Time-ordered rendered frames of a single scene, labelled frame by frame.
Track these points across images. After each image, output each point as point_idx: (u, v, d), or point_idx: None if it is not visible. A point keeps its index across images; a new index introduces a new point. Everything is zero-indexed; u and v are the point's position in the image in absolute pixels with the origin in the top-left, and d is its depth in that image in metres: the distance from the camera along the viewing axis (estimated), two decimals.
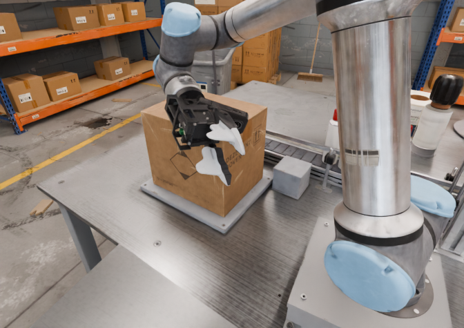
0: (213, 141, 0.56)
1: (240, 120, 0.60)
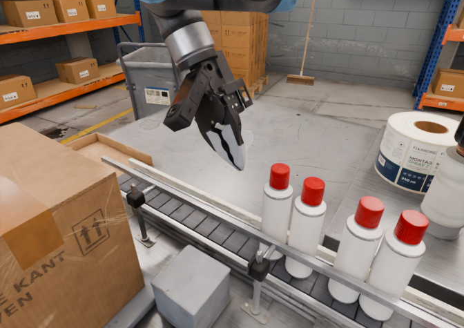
0: (224, 121, 0.49)
1: None
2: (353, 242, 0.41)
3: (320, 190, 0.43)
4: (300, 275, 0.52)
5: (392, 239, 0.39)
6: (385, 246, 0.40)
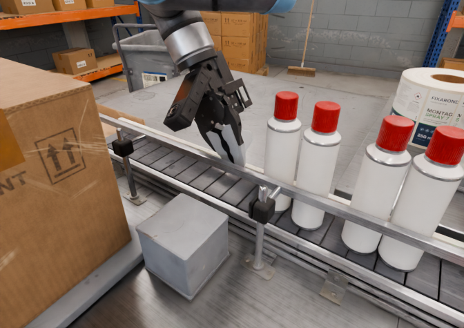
0: (224, 121, 0.49)
1: None
2: (375, 170, 0.35)
3: (335, 112, 0.36)
4: (308, 226, 0.45)
5: (423, 162, 0.33)
6: (415, 172, 0.33)
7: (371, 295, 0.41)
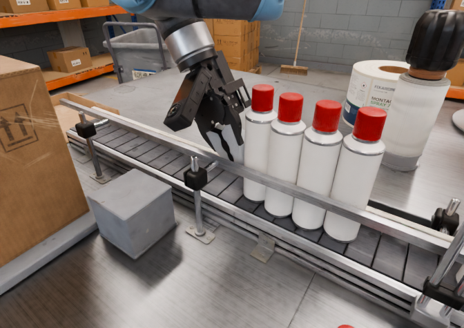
0: (225, 121, 0.49)
1: None
2: (313, 150, 0.38)
3: (294, 103, 0.38)
4: (275, 213, 0.47)
5: (351, 140, 0.36)
6: (344, 149, 0.37)
7: (294, 255, 0.46)
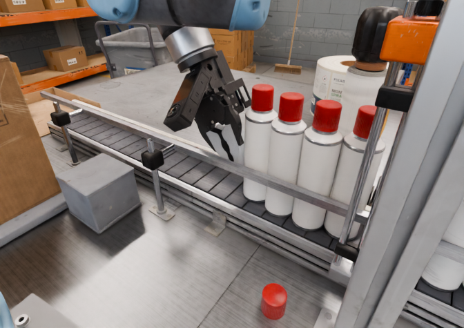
0: (225, 121, 0.49)
1: None
2: (313, 150, 0.38)
3: (294, 102, 0.38)
4: (275, 212, 0.47)
5: (353, 139, 0.36)
6: (346, 149, 0.37)
7: (243, 229, 0.51)
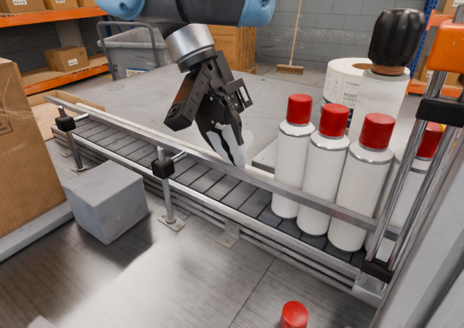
0: (225, 121, 0.49)
1: None
2: (360, 169, 0.34)
3: (340, 116, 0.34)
4: (309, 231, 0.44)
5: None
6: None
7: (257, 240, 0.49)
